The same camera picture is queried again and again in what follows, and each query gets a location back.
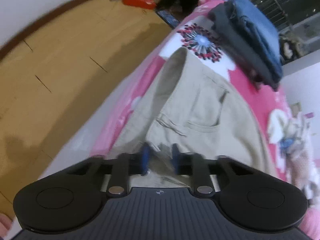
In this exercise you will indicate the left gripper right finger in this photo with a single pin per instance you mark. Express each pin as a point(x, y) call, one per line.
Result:
point(197, 169)

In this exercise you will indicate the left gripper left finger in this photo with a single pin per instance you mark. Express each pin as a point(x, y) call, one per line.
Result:
point(122, 168)

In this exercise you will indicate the beige khaki trousers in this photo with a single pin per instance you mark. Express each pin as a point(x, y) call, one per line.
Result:
point(191, 106)

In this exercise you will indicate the person's left hand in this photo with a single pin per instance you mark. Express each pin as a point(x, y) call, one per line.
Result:
point(5, 225)

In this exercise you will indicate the cream white garment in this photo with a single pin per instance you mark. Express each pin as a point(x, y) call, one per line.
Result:
point(277, 126)

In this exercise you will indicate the pink white checkered garment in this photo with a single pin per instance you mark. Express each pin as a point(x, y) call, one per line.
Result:
point(300, 157)

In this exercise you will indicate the folded dark grey garment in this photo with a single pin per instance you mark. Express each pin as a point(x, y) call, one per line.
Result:
point(239, 49)

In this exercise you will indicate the pink floral bed blanket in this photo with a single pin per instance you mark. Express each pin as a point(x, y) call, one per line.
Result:
point(262, 102)

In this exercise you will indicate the blue patterned book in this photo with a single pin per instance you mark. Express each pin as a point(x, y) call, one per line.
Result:
point(168, 18)

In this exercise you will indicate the folded blue jeans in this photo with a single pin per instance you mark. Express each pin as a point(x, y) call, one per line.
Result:
point(260, 33)

